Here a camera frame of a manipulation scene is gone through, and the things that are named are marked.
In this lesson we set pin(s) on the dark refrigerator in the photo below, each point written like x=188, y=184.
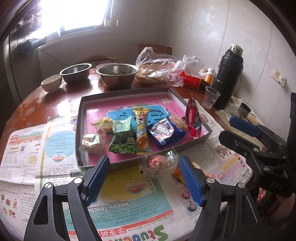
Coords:
x=13, y=69

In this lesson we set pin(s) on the clear plastic cup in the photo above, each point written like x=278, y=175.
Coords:
x=211, y=97

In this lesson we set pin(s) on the clear plastic bag of flatbread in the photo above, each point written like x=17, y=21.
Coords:
x=161, y=69

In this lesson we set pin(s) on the black thermos flask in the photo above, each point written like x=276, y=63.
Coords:
x=229, y=78

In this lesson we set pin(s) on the green pea snack packet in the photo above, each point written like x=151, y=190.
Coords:
x=122, y=144

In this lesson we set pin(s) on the steel thermos cup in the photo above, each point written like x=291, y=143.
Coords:
x=244, y=110

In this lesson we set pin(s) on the red snack packet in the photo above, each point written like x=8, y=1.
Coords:
x=193, y=118

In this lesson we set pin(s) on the tall yellow snack packet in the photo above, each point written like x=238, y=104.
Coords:
x=141, y=129

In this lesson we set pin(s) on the small white ceramic bowl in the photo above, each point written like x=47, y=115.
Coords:
x=52, y=83

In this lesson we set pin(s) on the folded newspaper sheet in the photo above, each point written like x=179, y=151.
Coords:
x=23, y=150

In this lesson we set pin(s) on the crumpled white paper napkin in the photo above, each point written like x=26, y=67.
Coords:
x=233, y=102

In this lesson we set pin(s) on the wooden chair back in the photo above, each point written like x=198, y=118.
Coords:
x=158, y=48

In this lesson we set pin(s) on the wall power outlet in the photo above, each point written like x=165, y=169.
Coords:
x=278, y=77

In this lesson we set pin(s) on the large colourful newspaper sheet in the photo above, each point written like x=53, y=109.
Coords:
x=129, y=197

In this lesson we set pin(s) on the orange chip packet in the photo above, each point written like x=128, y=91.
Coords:
x=177, y=177

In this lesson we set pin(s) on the red tissue box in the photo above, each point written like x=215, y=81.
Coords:
x=192, y=81

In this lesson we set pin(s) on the shallow cardboard box pink inside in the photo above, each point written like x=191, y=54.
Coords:
x=97, y=109

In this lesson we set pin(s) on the clear-wrapped pale noodle snack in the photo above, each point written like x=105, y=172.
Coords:
x=178, y=122

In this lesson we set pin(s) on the orange pill bottle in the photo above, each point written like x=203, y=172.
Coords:
x=209, y=77

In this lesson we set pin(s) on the clear plastic candy packet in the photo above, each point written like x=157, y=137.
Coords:
x=159, y=164

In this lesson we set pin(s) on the small silver green-label packet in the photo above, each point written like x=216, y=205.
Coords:
x=90, y=143

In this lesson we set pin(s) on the large steel bowl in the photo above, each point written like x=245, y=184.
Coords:
x=118, y=76

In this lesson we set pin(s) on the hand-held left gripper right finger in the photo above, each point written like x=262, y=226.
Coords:
x=189, y=180

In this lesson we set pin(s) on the blue chocolate cookie packet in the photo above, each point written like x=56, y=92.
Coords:
x=165, y=132

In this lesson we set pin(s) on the bright window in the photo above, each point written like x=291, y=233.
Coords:
x=74, y=14

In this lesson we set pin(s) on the light green yellow snack packet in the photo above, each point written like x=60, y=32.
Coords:
x=105, y=122

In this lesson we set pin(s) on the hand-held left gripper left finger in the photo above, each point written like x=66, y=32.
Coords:
x=96, y=178

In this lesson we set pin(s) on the person's right hand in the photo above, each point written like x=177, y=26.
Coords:
x=260, y=194

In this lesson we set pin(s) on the small steel bowl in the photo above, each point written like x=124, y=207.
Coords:
x=75, y=73

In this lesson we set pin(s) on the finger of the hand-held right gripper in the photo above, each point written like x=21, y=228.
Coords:
x=245, y=126
x=233, y=141

